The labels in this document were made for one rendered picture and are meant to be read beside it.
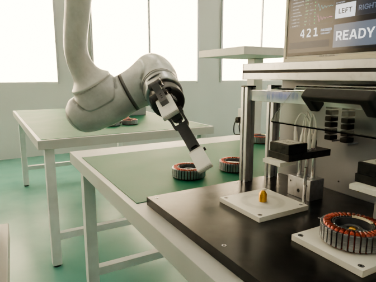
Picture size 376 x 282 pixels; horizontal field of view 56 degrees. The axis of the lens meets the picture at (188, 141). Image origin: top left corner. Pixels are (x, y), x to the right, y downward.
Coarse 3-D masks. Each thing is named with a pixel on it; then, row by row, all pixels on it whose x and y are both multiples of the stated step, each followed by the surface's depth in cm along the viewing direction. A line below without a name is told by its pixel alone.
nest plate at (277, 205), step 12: (252, 192) 92; (276, 192) 92; (228, 204) 85; (240, 204) 83; (252, 204) 83; (264, 204) 83; (276, 204) 83; (288, 204) 83; (300, 204) 83; (252, 216) 78; (264, 216) 76; (276, 216) 78
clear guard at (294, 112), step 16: (288, 96) 59; (288, 112) 57; (304, 112) 54; (320, 112) 52; (336, 112) 50; (352, 112) 48; (320, 128) 50; (336, 128) 48; (352, 128) 46; (368, 128) 44
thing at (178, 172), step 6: (186, 162) 121; (192, 162) 121; (174, 168) 115; (180, 168) 114; (186, 168) 118; (192, 168) 114; (174, 174) 115; (180, 174) 113; (186, 174) 112; (192, 174) 112; (198, 174) 113; (204, 174) 116
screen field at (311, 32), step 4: (308, 28) 85; (312, 28) 84; (316, 28) 83; (300, 32) 87; (304, 32) 86; (308, 32) 85; (312, 32) 84; (316, 32) 83; (300, 36) 87; (304, 36) 86; (308, 36) 85; (312, 36) 84; (316, 36) 83
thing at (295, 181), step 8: (288, 176) 94; (296, 176) 92; (288, 184) 94; (296, 184) 92; (312, 184) 88; (320, 184) 90; (288, 192) 94; (296, 192) 92; (312, 192) 89; (320, 192) 90; (312, 200) 89
